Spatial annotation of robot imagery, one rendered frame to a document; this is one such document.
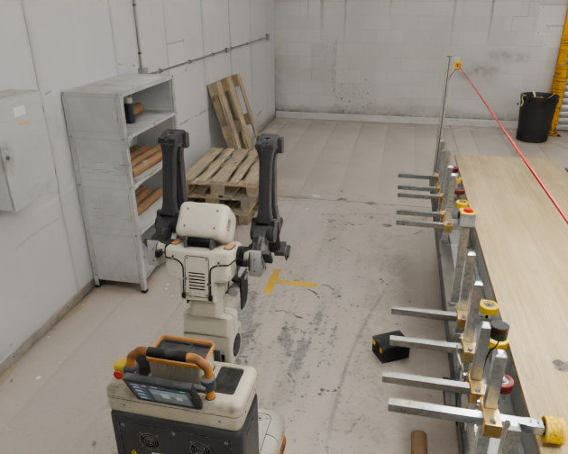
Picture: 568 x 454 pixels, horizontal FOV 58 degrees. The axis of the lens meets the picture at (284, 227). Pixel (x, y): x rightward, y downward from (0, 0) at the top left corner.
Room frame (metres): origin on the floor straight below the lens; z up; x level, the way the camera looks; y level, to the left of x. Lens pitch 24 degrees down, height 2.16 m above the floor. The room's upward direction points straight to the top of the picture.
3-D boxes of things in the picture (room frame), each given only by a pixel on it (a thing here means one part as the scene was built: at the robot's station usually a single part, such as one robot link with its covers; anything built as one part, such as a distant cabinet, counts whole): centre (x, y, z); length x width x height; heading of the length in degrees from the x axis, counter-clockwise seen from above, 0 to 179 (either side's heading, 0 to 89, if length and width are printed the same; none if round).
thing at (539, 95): (8.12, -3.97, 0.36); 0.59 x 0.58 x 0.73; 168
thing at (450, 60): (4.23, -1.35, 1.20); 0.15 x 0.12 x 1.00; 168
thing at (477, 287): (1.74, -0.76, 0.89); 0.04 x 0.04 x 0.48; 78
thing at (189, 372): (1.59, 0.39, 0.87); 0.23 x 0.15 x 0.11; 77
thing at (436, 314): (1.96, -0.71, 0.82); 0.43 x 0.03 x 0.04; 78
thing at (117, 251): (3.97, 1.21, 0.78); 0.90 x 0.45 x 1.55; 168
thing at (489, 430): (1.23, -0.64, 0.95); 0.14 x 0.06 x 0.05; 168
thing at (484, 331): (1.49, -0.70, 0.87); 0.04 x 0.04 x 0.48; 78
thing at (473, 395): (1.47, -0.70, 0.85); 0.14 x 0.06 x 0.05; 168
